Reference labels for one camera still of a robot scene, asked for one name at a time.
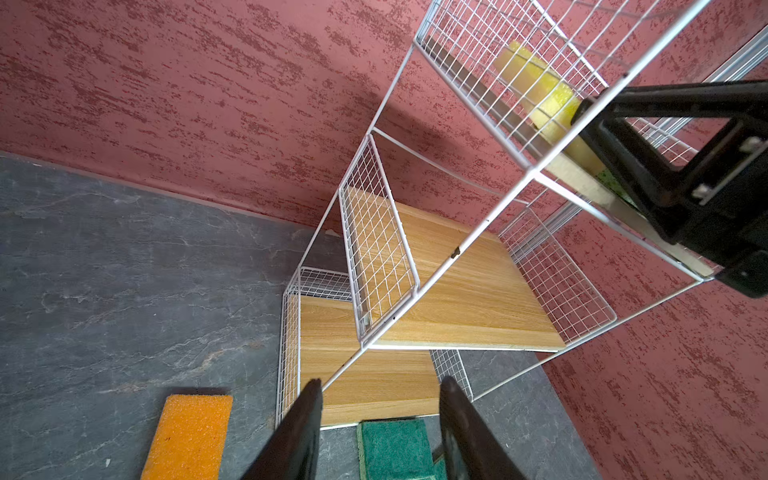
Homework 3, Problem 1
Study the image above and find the dark green sponge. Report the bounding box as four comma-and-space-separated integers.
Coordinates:
596, 169, 636, 207
356, 418, 446, 480

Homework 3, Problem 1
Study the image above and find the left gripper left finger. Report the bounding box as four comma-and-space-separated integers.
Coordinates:
241, 379, 323, 479

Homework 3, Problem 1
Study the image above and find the dark green sponge top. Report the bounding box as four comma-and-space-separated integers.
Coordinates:
356, 418, 446, 480

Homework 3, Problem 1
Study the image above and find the wooden shelf board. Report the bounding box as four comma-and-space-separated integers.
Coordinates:
416, 38, 715, 279
288, 296, 439, 427
341, 187, 565, 352

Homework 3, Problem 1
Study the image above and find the middle wooden shelf board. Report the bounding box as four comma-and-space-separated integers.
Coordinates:
341, 187, 565, 352

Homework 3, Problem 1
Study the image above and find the bottom wooden shelf board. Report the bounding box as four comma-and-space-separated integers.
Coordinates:
288, 296, 439, 427

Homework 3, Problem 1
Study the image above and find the orange sponge upper left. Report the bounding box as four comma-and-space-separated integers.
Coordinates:
141, 394, 233, 479

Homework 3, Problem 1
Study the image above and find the white wire shelf rack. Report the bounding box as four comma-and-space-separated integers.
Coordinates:
274, 0, 768, 431

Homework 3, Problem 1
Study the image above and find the yellow sponge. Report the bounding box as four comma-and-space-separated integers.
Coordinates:
493, 41, 581, 146

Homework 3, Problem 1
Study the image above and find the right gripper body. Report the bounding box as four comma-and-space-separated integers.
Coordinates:
580, 80, 767, 298

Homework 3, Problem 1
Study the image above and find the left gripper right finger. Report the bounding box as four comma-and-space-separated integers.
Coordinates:
439, 376, 525, 479

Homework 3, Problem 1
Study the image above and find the top wooden shelf board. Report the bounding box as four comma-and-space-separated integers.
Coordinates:
416, 38, 715, 279

